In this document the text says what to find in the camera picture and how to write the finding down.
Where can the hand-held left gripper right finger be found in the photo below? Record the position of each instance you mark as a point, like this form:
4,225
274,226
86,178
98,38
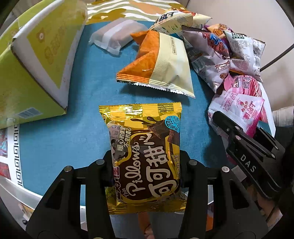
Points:
186,168

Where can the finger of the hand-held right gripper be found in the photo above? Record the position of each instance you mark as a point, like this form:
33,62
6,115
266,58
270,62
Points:
226,125
268,141

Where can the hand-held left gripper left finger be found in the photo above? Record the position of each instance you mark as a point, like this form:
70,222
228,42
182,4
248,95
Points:
106,166

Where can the pink and white snack packet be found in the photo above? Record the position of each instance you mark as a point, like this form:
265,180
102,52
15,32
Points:
238,108

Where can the gold chocolate snack packet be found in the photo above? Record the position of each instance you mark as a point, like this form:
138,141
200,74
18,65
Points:
142,160

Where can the orange and cream snack bag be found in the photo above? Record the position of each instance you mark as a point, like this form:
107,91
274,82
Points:
165,66

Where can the white and blue snack bag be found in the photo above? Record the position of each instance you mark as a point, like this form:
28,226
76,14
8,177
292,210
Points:
170,23

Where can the yellow-green cardboard box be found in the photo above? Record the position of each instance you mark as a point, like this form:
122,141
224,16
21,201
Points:
34,69

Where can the pink striped snack packet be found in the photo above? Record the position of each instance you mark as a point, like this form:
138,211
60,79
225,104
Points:
243,85

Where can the purple and white snack bag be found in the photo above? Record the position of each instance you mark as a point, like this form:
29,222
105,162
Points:
211,66

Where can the white and green snack bag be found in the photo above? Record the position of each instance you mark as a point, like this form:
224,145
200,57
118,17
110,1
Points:
245,52

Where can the small orange patterned snack packet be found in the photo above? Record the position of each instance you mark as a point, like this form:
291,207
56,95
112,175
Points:
217,29

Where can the translucent white wrapped packet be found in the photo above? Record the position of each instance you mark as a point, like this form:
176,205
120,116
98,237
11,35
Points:
114,34

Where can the floral striped blanket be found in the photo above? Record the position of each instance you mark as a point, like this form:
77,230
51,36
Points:
114,9

